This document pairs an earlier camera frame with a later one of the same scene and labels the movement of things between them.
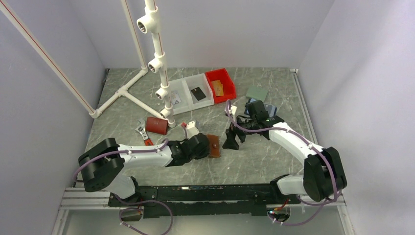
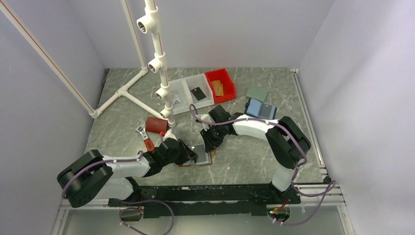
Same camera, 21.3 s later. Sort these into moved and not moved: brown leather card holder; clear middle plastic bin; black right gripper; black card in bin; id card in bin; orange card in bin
Moved: brown leather card holder; black right gripper
Not moved: clear middle plastic bin; id card in bin; black card in bin; orange card in bin
